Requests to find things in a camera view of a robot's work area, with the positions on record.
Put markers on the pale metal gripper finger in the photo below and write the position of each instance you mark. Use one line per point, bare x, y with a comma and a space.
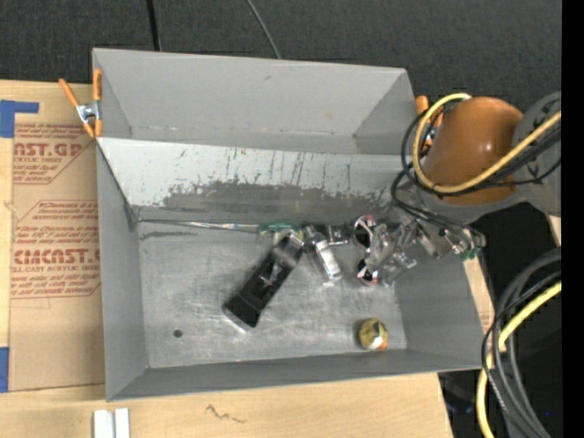
388, 240
399, 267

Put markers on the red and white sunglasses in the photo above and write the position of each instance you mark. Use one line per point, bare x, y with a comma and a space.
365, 237

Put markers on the small clear glass thing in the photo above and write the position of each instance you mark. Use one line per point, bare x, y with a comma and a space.
337, 234

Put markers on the clear glass bottle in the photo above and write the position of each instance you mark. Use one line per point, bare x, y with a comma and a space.
326, 258

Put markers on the yellow and white ball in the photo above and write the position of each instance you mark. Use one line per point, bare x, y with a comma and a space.
372, 333

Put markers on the black flat box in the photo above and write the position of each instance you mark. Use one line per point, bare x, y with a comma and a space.
264, 281

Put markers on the grey metal bin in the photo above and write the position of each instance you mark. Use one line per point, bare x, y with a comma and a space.
255, 176

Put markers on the brown cardboard board, red print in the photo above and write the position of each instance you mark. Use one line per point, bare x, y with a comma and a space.
55, 244

